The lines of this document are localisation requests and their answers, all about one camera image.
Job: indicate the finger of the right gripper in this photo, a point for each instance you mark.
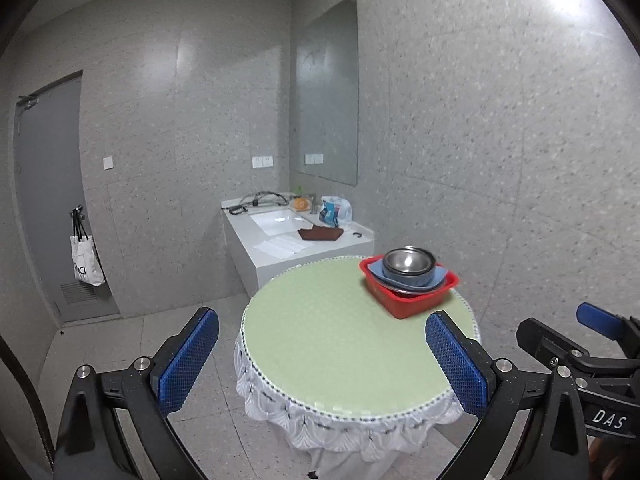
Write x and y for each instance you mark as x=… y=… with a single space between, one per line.
x=549 y=347
x=605 y=319

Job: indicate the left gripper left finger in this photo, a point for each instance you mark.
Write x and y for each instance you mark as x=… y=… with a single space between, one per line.
x=91 y=443

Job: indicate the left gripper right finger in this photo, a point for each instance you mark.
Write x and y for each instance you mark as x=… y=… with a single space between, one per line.
x=553 y=444

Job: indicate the medium steel bowl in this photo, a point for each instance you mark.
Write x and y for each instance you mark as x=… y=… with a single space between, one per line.
x=408 y=261

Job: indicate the blue plastic plate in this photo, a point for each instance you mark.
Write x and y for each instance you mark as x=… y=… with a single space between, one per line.
x=434 y=277

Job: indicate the large steel bowl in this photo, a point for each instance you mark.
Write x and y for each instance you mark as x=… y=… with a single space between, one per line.
x=407 y=287

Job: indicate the person's right hand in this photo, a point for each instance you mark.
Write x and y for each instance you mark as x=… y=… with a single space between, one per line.
x=613 y=459

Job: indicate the red plastic basin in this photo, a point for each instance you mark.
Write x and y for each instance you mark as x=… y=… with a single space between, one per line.
x=401 y=302

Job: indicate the white tote bag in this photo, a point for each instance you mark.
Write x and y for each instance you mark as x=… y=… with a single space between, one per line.
x=87 y=266

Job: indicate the round table with tablecloth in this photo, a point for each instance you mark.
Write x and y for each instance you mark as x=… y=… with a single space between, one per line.
x=321 y=361

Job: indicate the plastic bag with blue pack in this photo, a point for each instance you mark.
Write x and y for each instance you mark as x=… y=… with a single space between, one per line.
x=335 y=211

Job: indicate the brown cloth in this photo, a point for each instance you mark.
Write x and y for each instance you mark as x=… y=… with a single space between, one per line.
x=320 y=234

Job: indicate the white paper towels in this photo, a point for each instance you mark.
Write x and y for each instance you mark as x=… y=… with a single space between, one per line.
x=282 y=247

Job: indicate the white sink counter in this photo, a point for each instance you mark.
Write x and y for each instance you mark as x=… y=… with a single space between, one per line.
x=245 y=230

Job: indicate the orange container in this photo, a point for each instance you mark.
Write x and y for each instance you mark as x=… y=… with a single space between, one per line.
x=301 y=203

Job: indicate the grey door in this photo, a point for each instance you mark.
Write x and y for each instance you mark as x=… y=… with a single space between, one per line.
x=49 y=188

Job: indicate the wall mirror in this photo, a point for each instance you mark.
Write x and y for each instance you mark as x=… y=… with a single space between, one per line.
x=326 y=95

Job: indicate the double wall socket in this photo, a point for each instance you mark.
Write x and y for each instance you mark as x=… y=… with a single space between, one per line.
x=262 y=162

